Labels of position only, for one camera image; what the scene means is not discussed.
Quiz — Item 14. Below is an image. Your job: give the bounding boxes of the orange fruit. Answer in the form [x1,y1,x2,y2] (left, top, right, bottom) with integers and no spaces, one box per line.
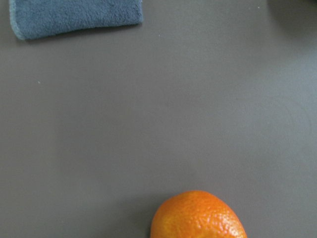
[150,190,247,238]

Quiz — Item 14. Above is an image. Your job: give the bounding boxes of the grey folded cloth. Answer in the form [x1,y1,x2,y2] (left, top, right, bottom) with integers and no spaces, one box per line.
[9,0,143,40]

